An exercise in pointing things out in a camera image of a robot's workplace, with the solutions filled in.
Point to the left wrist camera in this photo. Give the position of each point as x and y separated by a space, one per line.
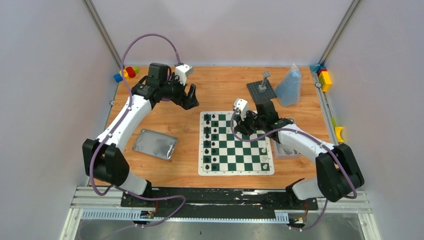
183 71

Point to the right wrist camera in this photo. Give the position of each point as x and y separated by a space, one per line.
241 106

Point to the dark grey lego baseplate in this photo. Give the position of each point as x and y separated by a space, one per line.
259 95

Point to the yellow wooden cylinder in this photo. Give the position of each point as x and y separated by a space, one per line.
124 74

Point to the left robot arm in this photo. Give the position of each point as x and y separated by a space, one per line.
104 156

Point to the silver metal tin box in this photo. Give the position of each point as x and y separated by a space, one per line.
283 151

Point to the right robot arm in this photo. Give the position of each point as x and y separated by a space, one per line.
337 172

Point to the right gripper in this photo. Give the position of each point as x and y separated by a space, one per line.
241 125

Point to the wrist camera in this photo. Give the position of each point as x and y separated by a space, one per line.
241 106
183 71

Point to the colourful lego brick stack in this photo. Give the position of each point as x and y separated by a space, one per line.
323 76

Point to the red wooden cylinder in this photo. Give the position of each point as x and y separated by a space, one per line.
130 72

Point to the green wooden block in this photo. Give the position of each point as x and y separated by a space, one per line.
136 70

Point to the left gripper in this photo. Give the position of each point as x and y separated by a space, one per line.
183 96

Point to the grey lego tower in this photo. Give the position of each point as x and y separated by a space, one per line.
262 86

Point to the yellow curved block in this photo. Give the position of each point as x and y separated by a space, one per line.
337 130

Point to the blue wooden block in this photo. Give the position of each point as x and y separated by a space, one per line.
118 77

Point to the green white chess board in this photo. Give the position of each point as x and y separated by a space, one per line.
220 153

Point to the silver tin lid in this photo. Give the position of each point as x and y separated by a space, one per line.
155 144

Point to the blue plastic bag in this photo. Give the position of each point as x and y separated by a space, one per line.
288 91

